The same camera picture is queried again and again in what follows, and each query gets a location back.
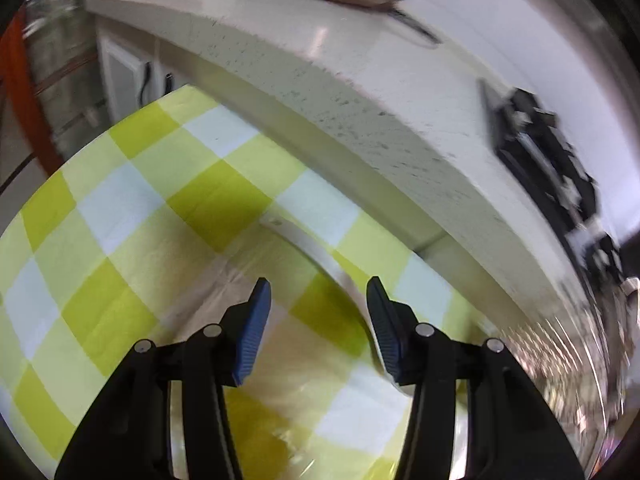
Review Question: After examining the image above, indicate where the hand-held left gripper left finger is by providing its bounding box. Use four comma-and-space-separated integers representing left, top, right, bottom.
54, 277, 272, 480

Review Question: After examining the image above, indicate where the yellow green checked tablecloth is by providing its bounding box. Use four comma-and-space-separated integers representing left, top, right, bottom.
0, 84, 501, 480

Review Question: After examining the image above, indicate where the black power cable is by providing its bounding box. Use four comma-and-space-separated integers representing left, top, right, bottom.
392, 6, 442, 47

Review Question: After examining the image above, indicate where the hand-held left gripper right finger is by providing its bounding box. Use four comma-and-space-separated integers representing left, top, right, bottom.
366, 276, 586, 480

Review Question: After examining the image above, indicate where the white kitchen countertop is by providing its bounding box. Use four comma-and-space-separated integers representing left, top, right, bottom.
84, 0, 606, 336

